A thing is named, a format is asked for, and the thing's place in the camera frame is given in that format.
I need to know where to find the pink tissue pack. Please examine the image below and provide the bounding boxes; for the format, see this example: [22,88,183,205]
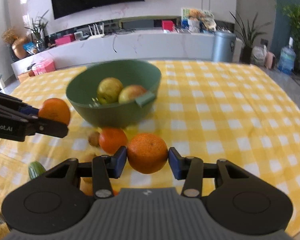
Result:
[32,59,55,75]

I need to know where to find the orange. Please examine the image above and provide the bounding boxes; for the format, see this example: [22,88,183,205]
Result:
[127,133,168,174]
[38,98,71,126]
[98,127,128,154]

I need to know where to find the reddish green apple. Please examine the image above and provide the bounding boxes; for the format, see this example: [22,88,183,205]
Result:
[118,85,147,103]

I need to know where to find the brown vase dried flowers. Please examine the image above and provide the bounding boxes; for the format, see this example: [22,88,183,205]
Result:
[1,28,29,59]

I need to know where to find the blue water jug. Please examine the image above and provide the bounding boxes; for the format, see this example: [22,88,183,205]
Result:
[277,37,296,75]

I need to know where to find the white wifi router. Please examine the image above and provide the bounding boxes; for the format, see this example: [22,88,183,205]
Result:
[88,23,105,40]

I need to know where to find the green plant left console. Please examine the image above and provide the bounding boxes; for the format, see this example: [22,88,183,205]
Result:
[25,10,49,52]

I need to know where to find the grey metal trash can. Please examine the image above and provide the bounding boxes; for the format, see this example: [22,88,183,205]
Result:
[212,31,236,63]

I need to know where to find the trailing green ivy plant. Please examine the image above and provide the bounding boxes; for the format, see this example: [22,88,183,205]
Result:
[283,4,300,58]

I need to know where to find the orange on tablecloth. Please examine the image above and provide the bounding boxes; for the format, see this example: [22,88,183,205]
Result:
[98,127,128,154]

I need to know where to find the red box on console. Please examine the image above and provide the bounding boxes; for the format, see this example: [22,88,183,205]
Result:
[161,20,174,32]

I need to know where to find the green colander bowl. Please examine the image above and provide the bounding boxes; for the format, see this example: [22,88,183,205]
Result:
[66,60,161,128]

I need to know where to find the pink bag on floor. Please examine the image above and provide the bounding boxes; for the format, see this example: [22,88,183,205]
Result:
[264,51,276,69]

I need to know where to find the yellow checkered tablecloth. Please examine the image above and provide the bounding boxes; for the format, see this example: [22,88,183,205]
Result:
[0,61,300,235]

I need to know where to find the potted snake plant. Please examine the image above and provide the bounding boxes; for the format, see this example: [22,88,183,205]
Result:
[230,12,272,64]

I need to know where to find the green cucumber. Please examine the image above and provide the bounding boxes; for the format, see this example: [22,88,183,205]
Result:
[28,161,46,180]

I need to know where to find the pink box on console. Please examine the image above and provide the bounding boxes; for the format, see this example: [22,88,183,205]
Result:
[55,34,75,46]

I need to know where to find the yellow-green pear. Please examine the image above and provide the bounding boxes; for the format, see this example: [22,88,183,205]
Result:
[97,77,123,105]

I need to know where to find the teddy bear gift bag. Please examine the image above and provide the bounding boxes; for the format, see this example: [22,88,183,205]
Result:
[181,8,217,33]

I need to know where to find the small brown kiwi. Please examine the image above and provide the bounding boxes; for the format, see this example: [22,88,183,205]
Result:
[88,131,100,147]

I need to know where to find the white marble TV console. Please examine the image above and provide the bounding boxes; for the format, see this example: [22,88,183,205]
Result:
[11,28,243,78]

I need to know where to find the white plastic bag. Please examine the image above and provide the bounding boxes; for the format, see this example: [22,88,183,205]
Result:
[250,45,267,67]

